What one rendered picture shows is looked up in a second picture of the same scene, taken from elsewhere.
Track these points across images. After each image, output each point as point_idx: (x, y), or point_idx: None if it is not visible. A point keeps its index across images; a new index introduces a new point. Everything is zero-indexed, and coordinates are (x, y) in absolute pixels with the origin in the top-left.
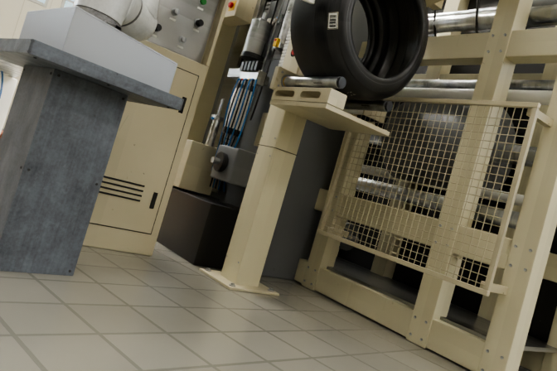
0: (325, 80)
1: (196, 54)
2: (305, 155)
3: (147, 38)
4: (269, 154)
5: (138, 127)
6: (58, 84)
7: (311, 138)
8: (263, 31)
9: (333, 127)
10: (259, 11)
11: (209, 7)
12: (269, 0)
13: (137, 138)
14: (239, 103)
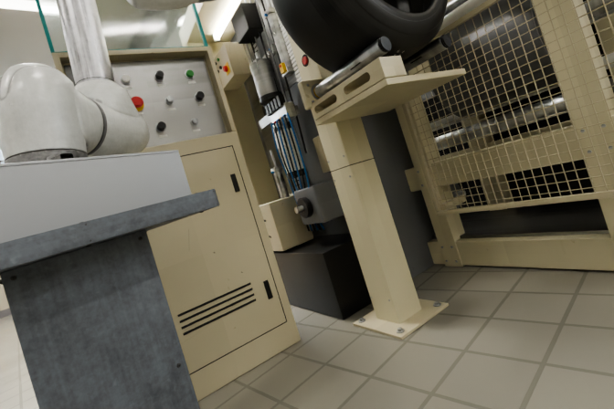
0: (363, 57)
1: (217, 126)
2: (374, 151)
3: (146, 142)
4: (348, 174)
5: (207, 233)
6: (23, 290)
7: (369, 133)
8: (265, 68)
9: (392, 107)
10: (250, 56)
11: (199, 76)
12: (253, 40)
13: (213, 245)
14: (287, 145)
